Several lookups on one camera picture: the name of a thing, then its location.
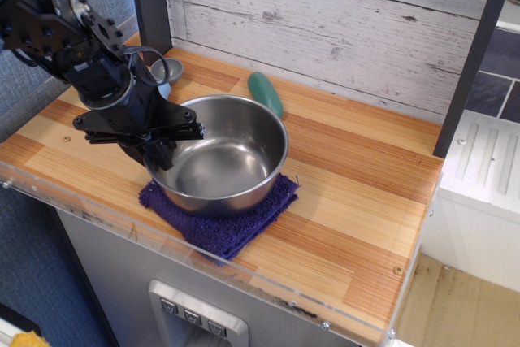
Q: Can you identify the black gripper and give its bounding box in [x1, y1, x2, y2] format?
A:
[73, 82, 203, 171]

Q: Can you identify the stainless steel bowl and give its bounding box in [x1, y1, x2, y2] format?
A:
[144, 95, 289, 219]

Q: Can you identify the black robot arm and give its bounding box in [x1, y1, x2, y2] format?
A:
[1, 0, 204, 171]

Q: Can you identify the clear acrylic counter edge guard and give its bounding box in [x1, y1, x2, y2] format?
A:
[1, 157, 441, 346]

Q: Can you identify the yellow object at corner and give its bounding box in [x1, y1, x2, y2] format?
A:
[9, 332, 50, 347]

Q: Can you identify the white drainboard counter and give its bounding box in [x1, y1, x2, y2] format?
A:
[422, 111, 519, 291]

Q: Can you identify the purple folded towel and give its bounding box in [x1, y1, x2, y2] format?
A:
[138, 175, 300, 261]

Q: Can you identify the green oblong toy vegetable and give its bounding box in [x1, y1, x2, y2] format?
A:
[247, 72, 284, 117]

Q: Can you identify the silver dispenser panel with buttons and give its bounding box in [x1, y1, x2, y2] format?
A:
[149, 280, 249, 346]

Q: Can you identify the blue handled grey scoop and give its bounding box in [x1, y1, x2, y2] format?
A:
[150, 58, 184, 100]

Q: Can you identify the dark grey left post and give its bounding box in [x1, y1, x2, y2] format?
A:
[134, 0, 172, 54]

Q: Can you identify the dark grey post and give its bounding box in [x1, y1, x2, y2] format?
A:
[134, 0, 172, 54]
[433, 0, 505, 158]

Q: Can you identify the dark grey right post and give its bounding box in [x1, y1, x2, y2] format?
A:
[433, 0, 505, 158]

